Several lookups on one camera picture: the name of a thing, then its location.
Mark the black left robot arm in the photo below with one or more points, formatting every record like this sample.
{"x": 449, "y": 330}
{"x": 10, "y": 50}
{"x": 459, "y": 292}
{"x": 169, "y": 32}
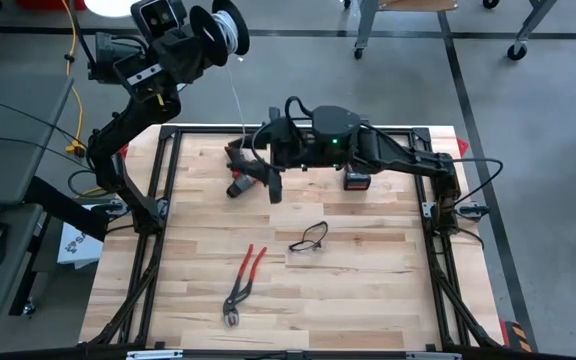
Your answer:
{"x": 133, "y": 115}

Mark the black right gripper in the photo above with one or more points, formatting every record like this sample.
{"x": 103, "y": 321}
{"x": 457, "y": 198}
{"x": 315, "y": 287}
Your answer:
{"x": 295, "y": 147}

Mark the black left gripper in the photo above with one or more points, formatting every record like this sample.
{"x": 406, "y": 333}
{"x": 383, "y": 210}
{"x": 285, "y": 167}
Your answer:
{"x": 143, "y": 75}

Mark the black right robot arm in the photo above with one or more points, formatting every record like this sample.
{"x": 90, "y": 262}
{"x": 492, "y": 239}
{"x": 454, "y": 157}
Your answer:
{"x": 403, "y": 157}

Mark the clear black safety glasses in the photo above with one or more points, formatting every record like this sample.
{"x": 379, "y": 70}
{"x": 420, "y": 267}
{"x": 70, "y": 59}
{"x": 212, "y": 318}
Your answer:
{"x": 314, "y": 244}

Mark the red object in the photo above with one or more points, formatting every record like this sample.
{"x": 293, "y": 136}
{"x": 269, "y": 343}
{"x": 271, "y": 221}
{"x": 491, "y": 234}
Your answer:
{"x": 43, "y": 4}

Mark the silver bracket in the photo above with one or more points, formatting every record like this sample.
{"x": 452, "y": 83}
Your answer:
{"x": 433, "y": 356}
{"x": 155, "y": 355}

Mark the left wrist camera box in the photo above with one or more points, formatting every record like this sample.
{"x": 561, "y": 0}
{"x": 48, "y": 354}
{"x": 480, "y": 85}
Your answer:
{"x": 160, "y": 17}

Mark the red tag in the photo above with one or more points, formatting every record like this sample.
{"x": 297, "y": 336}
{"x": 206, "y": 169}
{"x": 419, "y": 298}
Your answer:
{"x": 461, "y": 147}
{"x": 123, "y": 150}

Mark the red black drill battery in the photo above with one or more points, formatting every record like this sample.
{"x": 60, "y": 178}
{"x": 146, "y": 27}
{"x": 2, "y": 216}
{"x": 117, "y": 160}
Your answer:
{"x": 358, "y": 181}

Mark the white floor lamp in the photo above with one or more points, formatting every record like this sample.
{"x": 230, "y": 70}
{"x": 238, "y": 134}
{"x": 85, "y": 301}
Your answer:
{"x": 108, "y": 6}

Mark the orange black striped block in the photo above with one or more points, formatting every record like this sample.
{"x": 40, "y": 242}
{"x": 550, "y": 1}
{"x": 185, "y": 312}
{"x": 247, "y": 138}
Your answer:
{"x": 518, "y": 336}

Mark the white printed box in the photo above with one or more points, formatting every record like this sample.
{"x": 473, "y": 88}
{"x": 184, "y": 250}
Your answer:
{"x": 80, "y": 250}

